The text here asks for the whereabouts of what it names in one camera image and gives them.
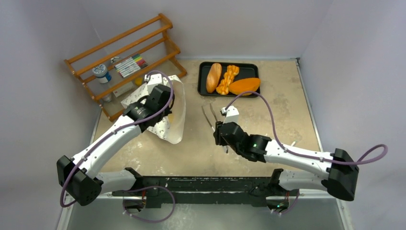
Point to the blue lid jar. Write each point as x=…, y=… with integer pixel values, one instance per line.
x=102, y=74

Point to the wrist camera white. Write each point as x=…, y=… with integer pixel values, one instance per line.
x=230, y=114
x=152, y=80

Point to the black plastic tray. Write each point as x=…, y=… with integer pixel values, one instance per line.
x=246, y=70

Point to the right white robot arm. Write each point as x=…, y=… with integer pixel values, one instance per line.
x=334, y=172

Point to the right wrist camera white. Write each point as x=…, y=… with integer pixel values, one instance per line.
x=230, y=114

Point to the braided fake bread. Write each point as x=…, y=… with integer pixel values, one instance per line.
x=228, y=78

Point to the aluminium frame rail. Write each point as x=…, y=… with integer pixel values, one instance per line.
x=85, y=189

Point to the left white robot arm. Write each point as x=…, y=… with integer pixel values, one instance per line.
x=90, y=161

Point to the long fake bread loaf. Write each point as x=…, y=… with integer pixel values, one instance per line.
x=213, y=77

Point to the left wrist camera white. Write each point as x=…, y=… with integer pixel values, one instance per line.
x=152, y=80

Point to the pack of coloured markers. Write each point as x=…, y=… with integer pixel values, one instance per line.
x=130, y=65

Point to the orange wooden rack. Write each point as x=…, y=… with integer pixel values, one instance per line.
x=172, y=51

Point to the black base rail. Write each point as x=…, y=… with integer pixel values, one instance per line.
x=257, y=191

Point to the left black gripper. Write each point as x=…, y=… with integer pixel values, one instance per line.
x=168, y=112

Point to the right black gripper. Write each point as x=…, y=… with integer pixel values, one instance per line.
x=219, y=132

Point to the round fake bread roll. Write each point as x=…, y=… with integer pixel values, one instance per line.
x=244, y=85

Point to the yellow grey eraser block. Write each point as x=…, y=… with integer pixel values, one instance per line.
x=138, y=81

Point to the small white box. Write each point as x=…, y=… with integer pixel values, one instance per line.
x=123, y=89

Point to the patterned white paper bag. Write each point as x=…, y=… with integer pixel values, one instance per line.
x=171, y=127

